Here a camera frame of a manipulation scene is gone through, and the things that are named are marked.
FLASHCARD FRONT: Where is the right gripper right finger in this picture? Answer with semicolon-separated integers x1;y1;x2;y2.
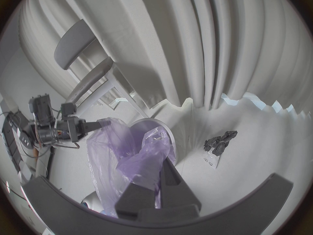
159;156;202;212

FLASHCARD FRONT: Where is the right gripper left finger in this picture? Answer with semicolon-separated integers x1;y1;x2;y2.
115;182;158;220

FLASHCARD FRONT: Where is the purple plastic bag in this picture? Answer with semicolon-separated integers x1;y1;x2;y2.
86;118;177;217

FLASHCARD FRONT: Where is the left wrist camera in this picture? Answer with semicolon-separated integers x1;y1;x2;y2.
61;103;78;119

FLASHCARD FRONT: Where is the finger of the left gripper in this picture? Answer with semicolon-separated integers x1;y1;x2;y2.
84;118;113;133

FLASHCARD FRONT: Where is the white trash bin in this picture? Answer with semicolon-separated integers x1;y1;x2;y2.
130;118;179;167

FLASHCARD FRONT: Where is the clear printed wrapper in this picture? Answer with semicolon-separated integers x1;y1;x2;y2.
203;151;222;169

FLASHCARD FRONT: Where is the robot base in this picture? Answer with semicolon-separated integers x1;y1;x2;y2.
0;99;108;216

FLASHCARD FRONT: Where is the black plastic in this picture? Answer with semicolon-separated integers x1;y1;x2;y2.
204;130;238;156

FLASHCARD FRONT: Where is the grey padded white chair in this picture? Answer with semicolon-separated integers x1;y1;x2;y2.
54;19;149;112

